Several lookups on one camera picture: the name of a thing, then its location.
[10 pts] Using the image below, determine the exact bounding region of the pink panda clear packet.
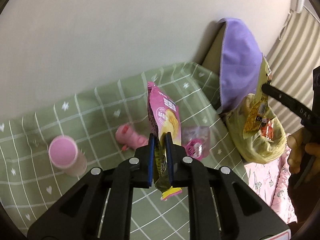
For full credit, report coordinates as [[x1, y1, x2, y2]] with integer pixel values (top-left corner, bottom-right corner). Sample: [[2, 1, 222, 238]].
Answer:
[[182, 126, 210, 161]]

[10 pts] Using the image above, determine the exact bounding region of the brown sleeve forearm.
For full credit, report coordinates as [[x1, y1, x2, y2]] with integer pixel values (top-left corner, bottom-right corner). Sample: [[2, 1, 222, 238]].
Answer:
[[287, 167, 319, 235]]

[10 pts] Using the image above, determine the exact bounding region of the air conditioner cable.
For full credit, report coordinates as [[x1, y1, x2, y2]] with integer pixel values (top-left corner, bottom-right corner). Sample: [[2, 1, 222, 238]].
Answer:
[[278, 11, 293, 41]]

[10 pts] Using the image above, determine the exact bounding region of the pale yellow red snack wrapper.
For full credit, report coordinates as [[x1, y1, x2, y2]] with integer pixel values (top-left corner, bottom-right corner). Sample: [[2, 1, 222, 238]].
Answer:
[[243, 56, 272, 138]]

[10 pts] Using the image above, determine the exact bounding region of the red gold snack wrapper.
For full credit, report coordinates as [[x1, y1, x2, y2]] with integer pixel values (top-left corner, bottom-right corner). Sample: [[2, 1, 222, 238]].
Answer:
[[259, 118, 274, 141]]

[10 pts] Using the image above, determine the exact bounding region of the green checked bed sheet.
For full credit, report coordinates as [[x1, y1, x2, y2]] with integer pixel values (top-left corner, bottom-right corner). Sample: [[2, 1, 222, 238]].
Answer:
[[1, 63, 247, 233]]

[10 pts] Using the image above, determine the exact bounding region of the pink pig toy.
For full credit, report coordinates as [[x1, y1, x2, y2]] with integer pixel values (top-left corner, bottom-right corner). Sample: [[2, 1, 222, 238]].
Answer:
[[115, 124, 149, 151]]

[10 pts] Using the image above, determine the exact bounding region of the pink floral blanket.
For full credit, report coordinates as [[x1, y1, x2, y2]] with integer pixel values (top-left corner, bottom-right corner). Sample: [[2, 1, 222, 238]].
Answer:
[[245, 147, 297, 224]]

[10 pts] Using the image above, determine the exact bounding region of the purple pillow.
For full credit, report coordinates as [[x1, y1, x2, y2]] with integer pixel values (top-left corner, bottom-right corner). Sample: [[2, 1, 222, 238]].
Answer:
[[219, 18, 263, 112]]

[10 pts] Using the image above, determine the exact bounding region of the right hand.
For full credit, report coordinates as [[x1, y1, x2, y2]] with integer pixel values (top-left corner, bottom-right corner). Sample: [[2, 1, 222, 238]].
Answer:
[[287, 128, 319, 180]]

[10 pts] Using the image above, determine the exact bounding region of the yellow-green plastic trash bag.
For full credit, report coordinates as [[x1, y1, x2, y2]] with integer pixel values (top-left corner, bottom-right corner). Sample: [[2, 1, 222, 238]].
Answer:
[[224, 94, 286, 164]]

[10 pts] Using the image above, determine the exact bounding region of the pink chips bag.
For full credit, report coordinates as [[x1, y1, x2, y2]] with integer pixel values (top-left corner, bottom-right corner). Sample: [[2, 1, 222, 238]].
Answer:
[[147, 82, 182, 201]]

